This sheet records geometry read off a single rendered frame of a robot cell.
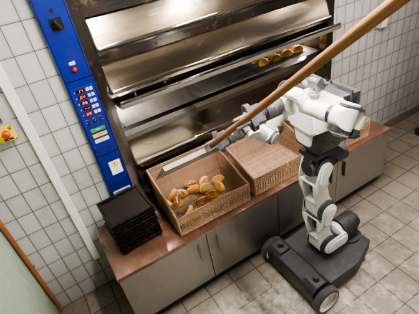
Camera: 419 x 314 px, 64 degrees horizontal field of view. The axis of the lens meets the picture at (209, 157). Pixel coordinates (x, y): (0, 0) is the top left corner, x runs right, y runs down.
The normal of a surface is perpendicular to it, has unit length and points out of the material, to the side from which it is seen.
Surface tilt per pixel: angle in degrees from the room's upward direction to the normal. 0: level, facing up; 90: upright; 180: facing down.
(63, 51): 90
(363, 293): 0
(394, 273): 0
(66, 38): 90
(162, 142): 70
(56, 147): 90
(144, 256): 0
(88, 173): 90
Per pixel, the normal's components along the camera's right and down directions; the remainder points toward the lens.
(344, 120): -0.04, 0.25
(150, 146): 0.42, 0.12
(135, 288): 0.51, 0.43
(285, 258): -0.15, -0.81
